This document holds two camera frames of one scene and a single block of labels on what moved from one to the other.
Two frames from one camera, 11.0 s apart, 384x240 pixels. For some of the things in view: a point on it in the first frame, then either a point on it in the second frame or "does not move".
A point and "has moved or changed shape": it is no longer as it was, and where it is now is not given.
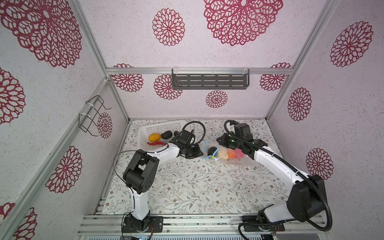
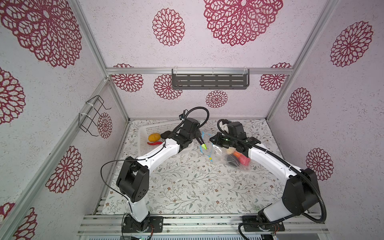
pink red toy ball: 238,154 has moved or changed shape
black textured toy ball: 166,135 does not move
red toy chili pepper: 156,143 does not move
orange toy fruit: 231,154 has moved or changed shape
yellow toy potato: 154,137 does not move
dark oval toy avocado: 211,151 → 233,160
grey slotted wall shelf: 210,79 does not move
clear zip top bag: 217,152 does not move
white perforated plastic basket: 154,134 does not move
